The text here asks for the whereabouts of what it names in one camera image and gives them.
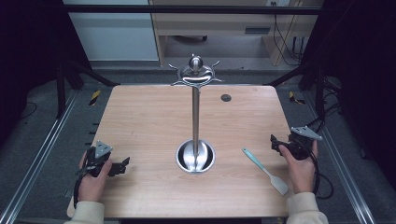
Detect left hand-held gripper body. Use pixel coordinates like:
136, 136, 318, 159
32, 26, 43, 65
81, 140, 114, 178

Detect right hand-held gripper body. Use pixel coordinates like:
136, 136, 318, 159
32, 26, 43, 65
278, 125, 324, 161

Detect teal handled white spatula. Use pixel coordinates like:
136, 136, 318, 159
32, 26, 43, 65
241, 147, 290, 197

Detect steel utensil rack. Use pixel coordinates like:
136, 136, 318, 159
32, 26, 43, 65
168, 52, 225, 175

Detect person's left hand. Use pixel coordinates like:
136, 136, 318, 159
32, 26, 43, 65
77, 150, 113, 203

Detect person's right hand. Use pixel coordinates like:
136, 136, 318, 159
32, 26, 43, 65
278, 139, 319, 195

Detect black metal stand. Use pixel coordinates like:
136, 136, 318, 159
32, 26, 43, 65
266, 61, 328, 119
55, 59, 121, 119

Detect yellow black hazard tape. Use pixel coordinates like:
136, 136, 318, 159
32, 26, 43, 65
89, 90, 102, 106

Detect white cabinet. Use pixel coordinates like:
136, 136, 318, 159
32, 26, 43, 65
62, 0, 161, 62

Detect black horizontal bar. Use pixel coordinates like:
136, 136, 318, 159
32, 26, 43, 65
62, 4, 325, 16

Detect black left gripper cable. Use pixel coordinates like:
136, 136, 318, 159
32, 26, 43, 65
72, 148, 94, 209

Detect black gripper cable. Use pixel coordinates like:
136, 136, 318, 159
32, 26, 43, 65
72, 148, 94, 209
292, 136, 334, 201

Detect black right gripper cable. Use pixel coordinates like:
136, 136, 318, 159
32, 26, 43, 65
292, 136, 334, 201

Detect yellow-handled tool right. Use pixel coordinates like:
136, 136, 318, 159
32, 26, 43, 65
288, 91, 306, 105

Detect aluminium floor rail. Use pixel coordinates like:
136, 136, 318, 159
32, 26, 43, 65
0, 90, 80, 224
303, 91, 377, 224

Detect black hanging cables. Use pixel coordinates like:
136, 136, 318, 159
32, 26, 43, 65
272, 1, 307, 67

